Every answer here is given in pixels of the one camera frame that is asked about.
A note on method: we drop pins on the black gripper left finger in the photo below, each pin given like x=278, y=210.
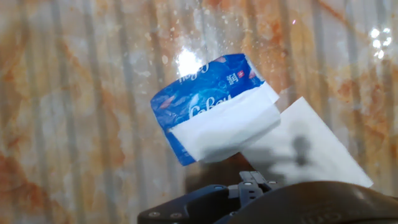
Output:
x=199, y=205

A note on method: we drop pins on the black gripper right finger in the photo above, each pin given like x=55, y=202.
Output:
x=272, y=184

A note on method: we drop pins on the white napkin sticking from pack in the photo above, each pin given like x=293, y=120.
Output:
x=227, y=130

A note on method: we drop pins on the blue tissue pack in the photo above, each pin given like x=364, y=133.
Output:
x=211, y=90

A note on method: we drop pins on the flat white napkin sheet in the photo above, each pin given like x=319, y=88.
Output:
x=323, y=146

